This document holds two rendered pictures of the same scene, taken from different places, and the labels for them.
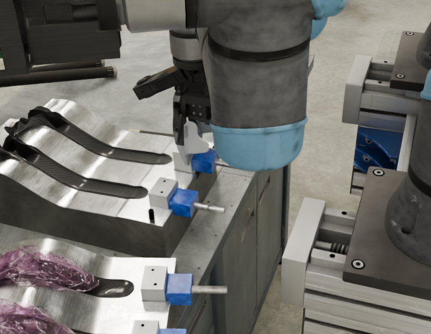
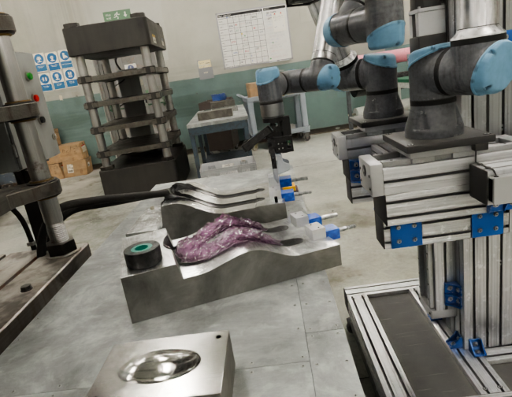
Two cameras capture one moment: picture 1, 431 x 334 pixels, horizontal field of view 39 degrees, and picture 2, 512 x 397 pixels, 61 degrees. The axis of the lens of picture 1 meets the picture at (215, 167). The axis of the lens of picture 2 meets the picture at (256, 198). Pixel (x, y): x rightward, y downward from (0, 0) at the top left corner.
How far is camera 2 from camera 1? 0.74 m
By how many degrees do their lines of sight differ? 26
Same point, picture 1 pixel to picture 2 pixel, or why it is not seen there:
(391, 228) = (414, 133)
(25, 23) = not seen: outside the picture
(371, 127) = (354, 158)
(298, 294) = (381, 187)
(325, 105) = not seen: hidden behind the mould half
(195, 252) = not seen: hidden behind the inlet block
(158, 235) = (283, 210)
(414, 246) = (429, 131)
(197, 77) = (277, 128)
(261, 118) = (396, 16)
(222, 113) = (380, 20)
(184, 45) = (272, 107)
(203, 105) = (284, 140)
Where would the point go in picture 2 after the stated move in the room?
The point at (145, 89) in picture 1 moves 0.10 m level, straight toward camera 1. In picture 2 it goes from (250, 143) to (264, 146)
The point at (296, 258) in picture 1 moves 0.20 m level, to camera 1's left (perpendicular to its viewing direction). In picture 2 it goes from (376, 164) to (309, 180)
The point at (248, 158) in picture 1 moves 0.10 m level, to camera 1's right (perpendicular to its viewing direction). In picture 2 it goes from (392, 36) to (432, 31)
